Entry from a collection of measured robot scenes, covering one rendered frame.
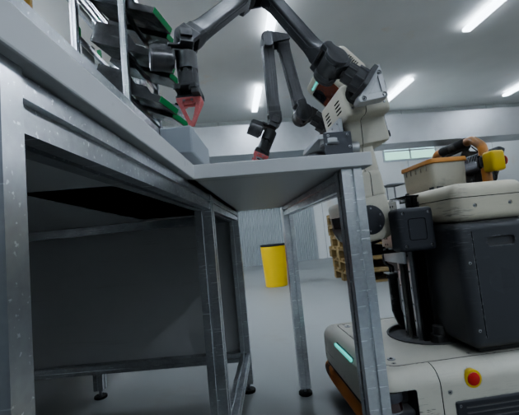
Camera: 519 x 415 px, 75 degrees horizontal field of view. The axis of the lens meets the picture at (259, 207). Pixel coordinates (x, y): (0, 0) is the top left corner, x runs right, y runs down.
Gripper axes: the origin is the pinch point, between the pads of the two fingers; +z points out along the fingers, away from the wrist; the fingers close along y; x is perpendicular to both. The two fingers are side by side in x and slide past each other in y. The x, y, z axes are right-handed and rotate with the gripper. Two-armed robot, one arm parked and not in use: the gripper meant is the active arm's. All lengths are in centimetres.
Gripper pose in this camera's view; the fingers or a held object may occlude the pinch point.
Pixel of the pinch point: (192, 123)
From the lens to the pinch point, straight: 96.1
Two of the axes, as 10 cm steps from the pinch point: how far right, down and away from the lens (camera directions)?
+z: 1.0, 9.9, -0.8
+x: 10.0, -1.0, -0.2
